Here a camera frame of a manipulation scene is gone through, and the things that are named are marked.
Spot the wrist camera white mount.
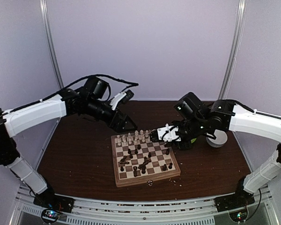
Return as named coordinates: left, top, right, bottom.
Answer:
left=149, top=124, right=181, bottom=143
left=109, top=90, right=134, bottom=111

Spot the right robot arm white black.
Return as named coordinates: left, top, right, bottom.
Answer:
left=174, top=92, right=281, bottom=207

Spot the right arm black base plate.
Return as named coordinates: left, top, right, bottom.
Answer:
left=214, top=194, right=255, bottom=212

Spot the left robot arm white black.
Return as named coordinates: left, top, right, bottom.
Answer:
left=0, top=74, right=138, bottom=208

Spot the wooden chess board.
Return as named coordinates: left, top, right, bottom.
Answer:
left=111, top=130, right=181, bottom=187

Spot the right aluminium frame post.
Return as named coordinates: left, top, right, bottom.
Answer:
left=218, top=0, right=247, bottom=99

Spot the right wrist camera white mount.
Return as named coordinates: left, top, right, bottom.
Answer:
left=149, top=124, right=181, bottom=143

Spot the white bowl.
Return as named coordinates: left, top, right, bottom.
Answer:
left=206, top=130, right=228, bottom=148

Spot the dark queen chess piece lying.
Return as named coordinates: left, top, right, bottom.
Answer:
left=119, top=156, right=129, bottom=165

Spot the front aluminium rail base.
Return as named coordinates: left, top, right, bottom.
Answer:
left=11, top=184, right=276, bottom=225

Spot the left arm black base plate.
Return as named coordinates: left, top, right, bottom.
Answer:
left=33, top=195, right=74, bottom=213

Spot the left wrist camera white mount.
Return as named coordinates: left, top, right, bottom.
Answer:
left=109, top=90, right=134, bottom=111

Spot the left aluminium frame post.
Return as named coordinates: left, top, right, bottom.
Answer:
left=39, top=0, right=64, bottom=89

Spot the white chess pieces row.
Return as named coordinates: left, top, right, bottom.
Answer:
left=114, top=130, right=151, bottom=146

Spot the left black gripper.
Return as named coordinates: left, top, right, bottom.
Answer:
left=85, top=97, right=138, bottom=133

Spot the aluminium frame post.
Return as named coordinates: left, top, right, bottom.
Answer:
left=39, top=0, right=64, bottom=89
left=218, top=0, right=247, bottom=99

